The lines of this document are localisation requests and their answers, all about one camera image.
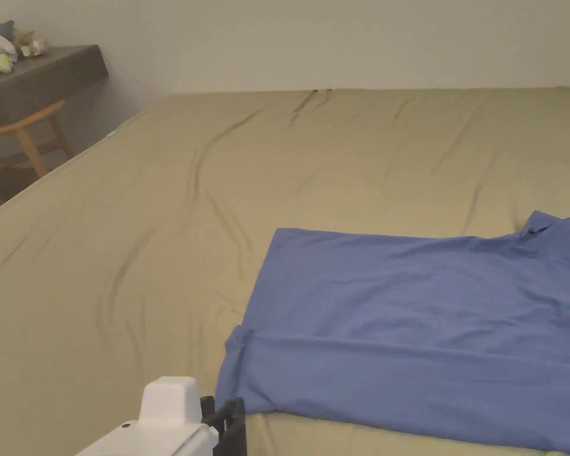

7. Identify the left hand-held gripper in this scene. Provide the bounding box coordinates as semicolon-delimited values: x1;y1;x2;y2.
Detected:
74;376;246;456

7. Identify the blue shirt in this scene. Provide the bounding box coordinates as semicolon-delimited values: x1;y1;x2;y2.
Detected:
215;210;570;455

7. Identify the bed with beige sheet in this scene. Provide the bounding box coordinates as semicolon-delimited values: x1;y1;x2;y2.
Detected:
0;85;570;456

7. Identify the wooden chair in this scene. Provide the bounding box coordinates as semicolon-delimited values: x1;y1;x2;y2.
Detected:
0;100;76;208

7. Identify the grey wall-mounted desk with clutter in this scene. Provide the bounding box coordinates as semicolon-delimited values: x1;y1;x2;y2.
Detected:
0;15;110;128

